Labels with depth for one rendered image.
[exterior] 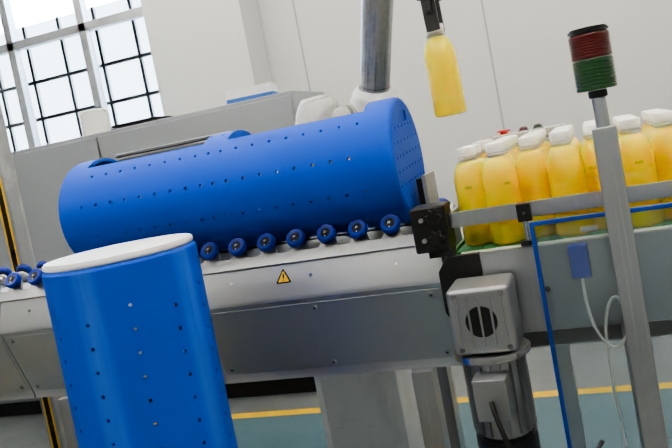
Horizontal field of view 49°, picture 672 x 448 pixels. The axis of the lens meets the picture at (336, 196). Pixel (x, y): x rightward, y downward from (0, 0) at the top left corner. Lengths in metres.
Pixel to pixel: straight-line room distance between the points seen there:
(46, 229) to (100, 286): 2.86
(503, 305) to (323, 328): 0.51
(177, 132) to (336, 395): 1.72
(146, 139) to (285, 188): 2.20
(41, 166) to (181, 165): 2.43
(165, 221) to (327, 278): 0.42
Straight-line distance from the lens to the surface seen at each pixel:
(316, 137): 1.61
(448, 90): 1.60
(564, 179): 1.43
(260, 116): 3.47
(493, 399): 1.33
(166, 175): 1.77
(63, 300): 1.36
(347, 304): 1.63
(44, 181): 4.13
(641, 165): 1.43
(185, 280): 1.36
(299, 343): 1.73
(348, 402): 2.46
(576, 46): 1.24
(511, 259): 1.43
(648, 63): 4.49
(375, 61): 2.36
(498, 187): 1.44
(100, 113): 4.16
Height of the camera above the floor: 1.15
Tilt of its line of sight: 4 degrees down
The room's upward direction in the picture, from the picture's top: 11 degrees counter-clockwise
